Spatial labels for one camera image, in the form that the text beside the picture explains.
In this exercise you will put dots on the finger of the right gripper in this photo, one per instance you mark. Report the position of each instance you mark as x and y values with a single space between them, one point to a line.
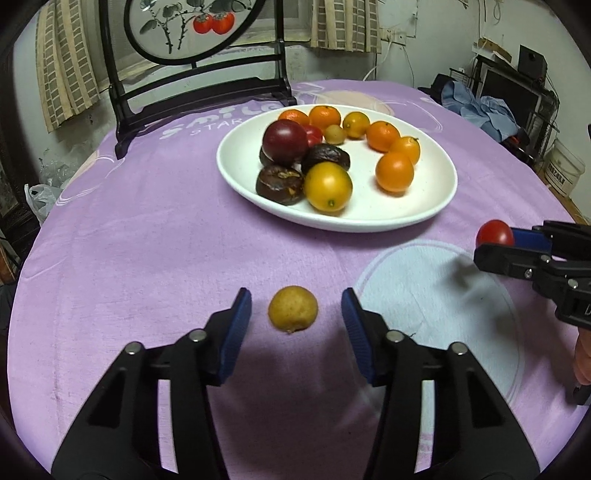
517 262
533 239

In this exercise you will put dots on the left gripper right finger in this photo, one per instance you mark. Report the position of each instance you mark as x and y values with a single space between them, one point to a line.
476 435

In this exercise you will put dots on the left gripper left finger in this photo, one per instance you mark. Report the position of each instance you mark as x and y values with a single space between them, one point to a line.
115 433

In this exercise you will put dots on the large orange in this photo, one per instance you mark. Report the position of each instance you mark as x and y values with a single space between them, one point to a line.
323 116
395 172

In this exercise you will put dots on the orange mandarin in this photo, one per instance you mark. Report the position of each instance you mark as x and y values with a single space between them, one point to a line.
409 146
295 115
381 135

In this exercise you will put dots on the yellow orange citrus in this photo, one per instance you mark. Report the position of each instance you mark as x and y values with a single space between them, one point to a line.
328 187

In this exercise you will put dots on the yellow-orange citrus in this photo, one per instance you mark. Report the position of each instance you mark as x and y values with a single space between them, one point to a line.
356 124

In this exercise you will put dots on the small yellow lemon fruit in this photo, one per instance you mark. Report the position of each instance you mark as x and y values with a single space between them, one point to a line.
293 309

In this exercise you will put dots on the dark passion fruit back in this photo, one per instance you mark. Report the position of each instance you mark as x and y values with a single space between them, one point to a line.
324 152

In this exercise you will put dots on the dark passion fruit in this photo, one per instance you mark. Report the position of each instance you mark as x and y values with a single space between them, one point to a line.
279 184
265 159
324 152

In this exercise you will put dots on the red cherry tomato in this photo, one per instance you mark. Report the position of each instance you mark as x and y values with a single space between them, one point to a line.
314 135

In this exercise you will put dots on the dark red plum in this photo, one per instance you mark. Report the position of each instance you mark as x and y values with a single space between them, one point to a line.
285 142

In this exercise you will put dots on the small yellow-green kumquat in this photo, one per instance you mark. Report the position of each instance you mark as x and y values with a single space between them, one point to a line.
335 135

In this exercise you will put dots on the person's right hand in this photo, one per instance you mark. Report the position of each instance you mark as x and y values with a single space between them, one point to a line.
582 357

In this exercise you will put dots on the white bucket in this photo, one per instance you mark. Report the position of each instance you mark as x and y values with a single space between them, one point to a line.
562 168

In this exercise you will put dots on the blue clothes pile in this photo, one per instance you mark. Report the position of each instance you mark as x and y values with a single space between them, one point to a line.
489 114

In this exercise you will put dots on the white oval plate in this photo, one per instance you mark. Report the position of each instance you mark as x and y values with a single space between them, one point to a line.
371 209

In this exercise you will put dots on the purple tablecloth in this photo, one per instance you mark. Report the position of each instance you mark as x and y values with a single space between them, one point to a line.
146 247

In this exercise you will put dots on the white plastic bag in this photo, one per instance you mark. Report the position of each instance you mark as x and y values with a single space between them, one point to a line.
41 198

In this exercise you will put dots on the right checked curtain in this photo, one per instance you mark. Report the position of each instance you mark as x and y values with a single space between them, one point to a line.
346 25

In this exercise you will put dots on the checked curtain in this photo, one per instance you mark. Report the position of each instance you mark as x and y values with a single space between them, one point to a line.
346 25
65 76

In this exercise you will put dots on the left checked curtain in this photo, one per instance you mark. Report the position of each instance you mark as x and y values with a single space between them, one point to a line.
65 76

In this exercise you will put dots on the black framed persimmon screen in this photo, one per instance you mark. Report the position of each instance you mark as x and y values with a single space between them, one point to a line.
186 35

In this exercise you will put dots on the black monitor frame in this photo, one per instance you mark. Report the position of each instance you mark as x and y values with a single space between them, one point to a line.
534 107

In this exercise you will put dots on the wall power socket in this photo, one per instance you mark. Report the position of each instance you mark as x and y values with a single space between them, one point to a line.
394 36

